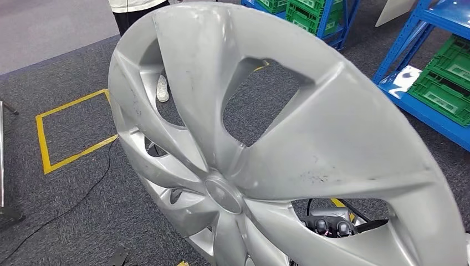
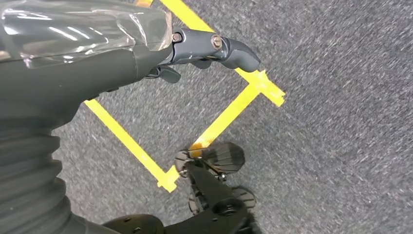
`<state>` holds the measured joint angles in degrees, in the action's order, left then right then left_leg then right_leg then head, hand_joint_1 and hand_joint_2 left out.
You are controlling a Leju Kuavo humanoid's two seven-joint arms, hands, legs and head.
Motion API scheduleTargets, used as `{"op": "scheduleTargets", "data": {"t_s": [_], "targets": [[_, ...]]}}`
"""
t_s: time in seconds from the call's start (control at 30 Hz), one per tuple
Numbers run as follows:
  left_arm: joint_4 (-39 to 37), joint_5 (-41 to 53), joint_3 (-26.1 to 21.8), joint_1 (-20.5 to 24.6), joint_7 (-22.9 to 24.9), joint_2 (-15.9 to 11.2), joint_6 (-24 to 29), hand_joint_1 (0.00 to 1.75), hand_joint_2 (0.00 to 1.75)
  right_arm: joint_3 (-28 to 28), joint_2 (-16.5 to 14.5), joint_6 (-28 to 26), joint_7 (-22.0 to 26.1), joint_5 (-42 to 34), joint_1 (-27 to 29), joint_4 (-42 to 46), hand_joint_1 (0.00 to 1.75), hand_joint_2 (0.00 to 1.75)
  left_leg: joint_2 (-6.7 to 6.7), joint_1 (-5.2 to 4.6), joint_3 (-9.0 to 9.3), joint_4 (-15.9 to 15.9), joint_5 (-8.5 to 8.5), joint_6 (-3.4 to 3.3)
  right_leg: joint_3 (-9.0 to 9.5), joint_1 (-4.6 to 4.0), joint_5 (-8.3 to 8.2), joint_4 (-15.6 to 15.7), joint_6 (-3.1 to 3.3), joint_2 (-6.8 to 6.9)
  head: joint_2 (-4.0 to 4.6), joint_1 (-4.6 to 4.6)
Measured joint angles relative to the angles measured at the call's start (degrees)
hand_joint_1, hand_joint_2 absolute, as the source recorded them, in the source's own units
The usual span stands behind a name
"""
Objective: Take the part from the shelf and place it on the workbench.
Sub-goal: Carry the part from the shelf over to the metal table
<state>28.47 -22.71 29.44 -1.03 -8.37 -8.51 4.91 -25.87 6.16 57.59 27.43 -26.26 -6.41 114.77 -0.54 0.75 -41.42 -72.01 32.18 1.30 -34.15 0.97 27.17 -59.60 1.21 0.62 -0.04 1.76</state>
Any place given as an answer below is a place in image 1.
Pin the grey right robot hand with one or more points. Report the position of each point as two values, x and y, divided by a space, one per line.
330 225

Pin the silver plastic wheel cover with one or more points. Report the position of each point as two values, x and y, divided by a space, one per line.
330 147

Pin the blue metal shelf rack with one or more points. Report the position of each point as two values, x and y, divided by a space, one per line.
433 121
347 25

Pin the green plastic crate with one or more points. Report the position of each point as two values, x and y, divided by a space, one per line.
437 91
455 55
271 5
312 25
293 5

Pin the white cabinet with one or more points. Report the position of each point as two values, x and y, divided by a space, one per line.
393 11

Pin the person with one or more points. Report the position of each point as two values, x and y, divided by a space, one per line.
136 18

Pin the black right camera bracket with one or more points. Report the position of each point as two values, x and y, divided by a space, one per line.
371 224

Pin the black camera bracket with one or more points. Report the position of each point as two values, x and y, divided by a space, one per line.
119 257
371 224

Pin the black left camera bracket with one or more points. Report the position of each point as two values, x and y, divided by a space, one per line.
119 257

